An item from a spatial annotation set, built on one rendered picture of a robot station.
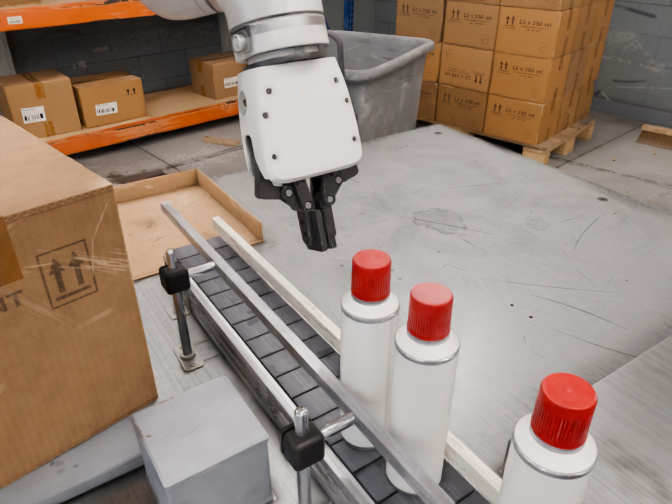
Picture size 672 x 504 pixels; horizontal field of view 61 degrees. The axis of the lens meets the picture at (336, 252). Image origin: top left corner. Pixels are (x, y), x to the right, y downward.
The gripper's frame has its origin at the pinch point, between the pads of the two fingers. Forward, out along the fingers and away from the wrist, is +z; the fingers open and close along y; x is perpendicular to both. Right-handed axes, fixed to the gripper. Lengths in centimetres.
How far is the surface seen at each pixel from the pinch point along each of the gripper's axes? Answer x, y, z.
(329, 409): 2.6, -1.5, 19.6
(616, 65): 220, 395, -4
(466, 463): -12.4, 3.3, 21.5
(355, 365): -6.3, -2.4, 11.4
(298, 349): 1.4, -4.0, 11.4
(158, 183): 73, 5, -3
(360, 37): 212, 161, -45
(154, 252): 52, -4, 7
